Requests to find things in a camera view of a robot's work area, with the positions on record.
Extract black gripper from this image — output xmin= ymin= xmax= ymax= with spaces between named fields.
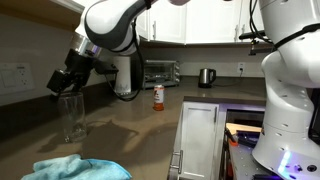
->
xmin=47 ymin=49 xmax=118 ymax=94

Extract clear tall drinking glass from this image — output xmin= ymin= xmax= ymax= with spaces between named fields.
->
xmin=58 ymin=92 xmax=87 ymax=143

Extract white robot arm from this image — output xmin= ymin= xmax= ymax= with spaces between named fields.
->
xmin=47 ymin=0 xmax=320 ymax=180

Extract white paper towel roll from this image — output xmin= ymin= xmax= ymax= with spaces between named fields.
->
xmin=113 ymin=56 xmax=131 ymax=94

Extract orange white soda can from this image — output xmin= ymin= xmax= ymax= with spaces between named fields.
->
xmin=153 ymin=85 xmax=164 ymax=111

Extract silver toaster oven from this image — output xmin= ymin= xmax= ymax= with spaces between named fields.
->
xmin=143 ymin=60 xmax=180 ymax=89

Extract blue microfiber cloth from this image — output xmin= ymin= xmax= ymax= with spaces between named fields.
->
xmin=21 ymin=154 xmax=132 ymax=180

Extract black electric kettle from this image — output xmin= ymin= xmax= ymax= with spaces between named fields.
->
xmin=198 ymin=68 xmax=216 ymax=88

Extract white upper cabinets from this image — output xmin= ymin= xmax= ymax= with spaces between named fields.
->
xmin=49 ymin=0 xmax=268 ymax=46

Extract white lower cabinet door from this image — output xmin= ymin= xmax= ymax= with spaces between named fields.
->
xmin=168 ymin=102 xmax=219 ymax=180

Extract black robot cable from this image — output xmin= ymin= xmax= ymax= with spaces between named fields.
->
xmin=104 ymin=19 xmax=146 ymax=103

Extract white wall outlet plate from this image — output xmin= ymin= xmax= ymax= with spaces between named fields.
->
xmin=0 ymin=63 xmax=34 ymax=95

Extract white wall outlet with plug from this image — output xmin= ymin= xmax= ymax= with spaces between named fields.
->
xmin=237 ymin=62 xmax=245 ymax=74

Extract black orange handled tool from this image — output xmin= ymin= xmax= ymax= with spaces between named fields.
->
xmin=225 ymin=128 xmax=238 ymax=146

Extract black camera on stand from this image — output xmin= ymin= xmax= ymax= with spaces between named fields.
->
xmin=239 ymin=32 xmax=268 ymax=56

